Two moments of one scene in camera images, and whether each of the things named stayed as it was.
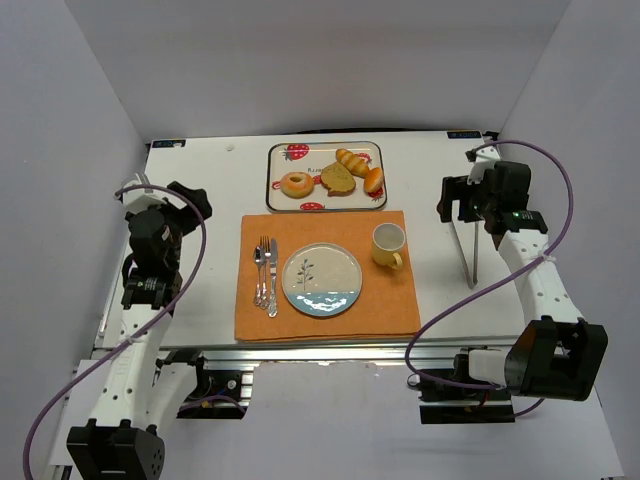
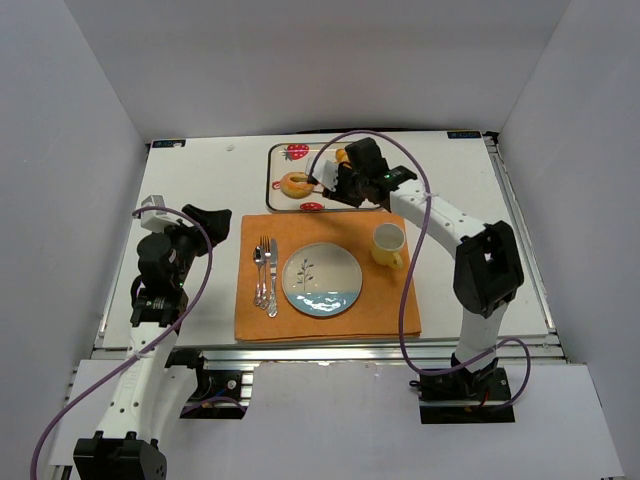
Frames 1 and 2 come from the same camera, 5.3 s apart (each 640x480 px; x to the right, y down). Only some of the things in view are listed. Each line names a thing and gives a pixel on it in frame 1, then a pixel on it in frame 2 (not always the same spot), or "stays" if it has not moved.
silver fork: (265, 241) stays
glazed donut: (297, 185) stays
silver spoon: (259, 257) stays
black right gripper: (460, 201) to (340, 187)
